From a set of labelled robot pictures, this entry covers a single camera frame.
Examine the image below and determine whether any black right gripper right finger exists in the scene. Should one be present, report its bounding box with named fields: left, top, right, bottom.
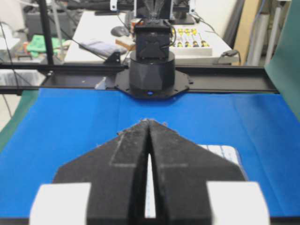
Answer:
left=149, top=120, right=270, bottom=225

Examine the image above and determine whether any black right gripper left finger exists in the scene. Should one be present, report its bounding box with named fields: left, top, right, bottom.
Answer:
left=30, top=120, right=149, bottom=225

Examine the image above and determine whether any blue white striped towel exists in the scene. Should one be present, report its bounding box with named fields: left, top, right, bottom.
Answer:
left=144, top=144, right=241, bottom=219

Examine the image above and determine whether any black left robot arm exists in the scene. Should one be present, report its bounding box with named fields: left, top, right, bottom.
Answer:
left=115, top=19, right=189, bottom=99

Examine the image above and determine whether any blue table cloth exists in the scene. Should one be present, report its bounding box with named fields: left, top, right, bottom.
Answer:
left=0, top=89, right=300, bottom=218

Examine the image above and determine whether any folded grey cloth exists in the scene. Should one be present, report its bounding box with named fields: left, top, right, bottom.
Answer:
left=79, top=39, right=127, bottom=57

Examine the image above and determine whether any screwdriver set tray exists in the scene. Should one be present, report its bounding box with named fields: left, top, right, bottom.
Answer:
left=170, top=26, right=213, bottom=56

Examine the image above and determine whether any green backdrop cloth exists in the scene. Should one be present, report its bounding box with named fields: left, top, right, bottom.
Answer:
left=265, top=0, right=300, bottom=117

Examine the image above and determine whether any white desk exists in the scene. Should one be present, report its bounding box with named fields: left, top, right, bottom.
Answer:
left=64, top=11, right=239, bottom=66

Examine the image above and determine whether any black vertical pole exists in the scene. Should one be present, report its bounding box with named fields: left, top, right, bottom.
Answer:
left=37, top=0, right=54, bottom=65

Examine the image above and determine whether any black computer mouse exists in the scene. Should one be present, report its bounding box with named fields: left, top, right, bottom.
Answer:
left=111, top=26, right=130, bottom=37

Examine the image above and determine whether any green cloth pile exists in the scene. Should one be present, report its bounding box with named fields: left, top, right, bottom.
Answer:
left=26, top=35, right=60, bottom=58

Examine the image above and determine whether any black aluminium frame rail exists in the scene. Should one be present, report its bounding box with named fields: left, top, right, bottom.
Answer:
left=0, top=63, right=278, bottom=98

